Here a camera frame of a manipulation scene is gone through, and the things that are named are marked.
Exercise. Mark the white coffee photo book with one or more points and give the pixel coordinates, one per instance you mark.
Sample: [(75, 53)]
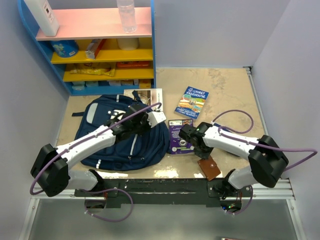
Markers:
[(148, 96)]

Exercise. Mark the blue pencil case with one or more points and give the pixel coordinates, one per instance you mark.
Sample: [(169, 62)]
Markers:
[(225, 141)]

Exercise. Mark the purple paperback book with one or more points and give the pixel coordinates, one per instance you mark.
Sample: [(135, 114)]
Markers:
[(179, 146)]

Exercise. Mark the blue shelf unit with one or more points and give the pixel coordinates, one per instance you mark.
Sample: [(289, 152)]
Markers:
[(86, 24)]

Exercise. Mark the aluminium rail frame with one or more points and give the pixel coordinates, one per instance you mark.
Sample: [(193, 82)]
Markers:
[(272, 214)]

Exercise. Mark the orange white carton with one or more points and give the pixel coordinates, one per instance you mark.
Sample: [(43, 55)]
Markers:
[(94, 48)]

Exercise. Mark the brown leather wallet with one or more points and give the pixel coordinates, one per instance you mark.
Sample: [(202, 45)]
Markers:
[(209, 168)]

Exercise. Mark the blue treehouse book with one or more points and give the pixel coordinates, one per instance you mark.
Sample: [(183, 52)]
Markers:
[(192, 102)]

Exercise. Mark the red flat box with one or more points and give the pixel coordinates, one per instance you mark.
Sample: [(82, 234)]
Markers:
[(132, 64)]

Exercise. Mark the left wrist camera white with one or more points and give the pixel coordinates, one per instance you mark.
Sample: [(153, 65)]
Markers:
[(155, 117)]

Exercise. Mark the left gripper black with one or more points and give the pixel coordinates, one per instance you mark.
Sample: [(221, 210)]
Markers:
[(147, 126)]

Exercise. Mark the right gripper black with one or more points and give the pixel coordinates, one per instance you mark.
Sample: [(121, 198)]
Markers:
[(203, 155)]

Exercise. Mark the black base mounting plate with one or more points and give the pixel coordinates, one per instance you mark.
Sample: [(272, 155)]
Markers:
[(180, 191)]

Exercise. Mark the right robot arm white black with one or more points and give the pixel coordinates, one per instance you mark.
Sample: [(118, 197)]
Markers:
[(266, 160)]

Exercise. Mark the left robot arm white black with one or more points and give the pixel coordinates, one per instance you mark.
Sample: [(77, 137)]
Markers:
[(53, 170)]

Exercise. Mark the navy blue student backpack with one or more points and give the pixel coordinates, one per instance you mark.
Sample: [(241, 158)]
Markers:
[(137, 144)]

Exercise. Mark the white rectangular device box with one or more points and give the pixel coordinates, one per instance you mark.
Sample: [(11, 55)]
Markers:
[(44, 16)]

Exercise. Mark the blue snack canister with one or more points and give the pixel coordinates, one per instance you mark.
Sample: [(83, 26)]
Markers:
[(65, 48)]

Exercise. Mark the white cylindrical jar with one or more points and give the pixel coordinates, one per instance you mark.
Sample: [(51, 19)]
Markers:
[(128, 44)]

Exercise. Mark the clear plastic water bottle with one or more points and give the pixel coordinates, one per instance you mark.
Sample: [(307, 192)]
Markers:
[(126, 9)]

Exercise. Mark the yellow snack packet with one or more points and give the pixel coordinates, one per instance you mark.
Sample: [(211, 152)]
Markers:
[(94, 68)]

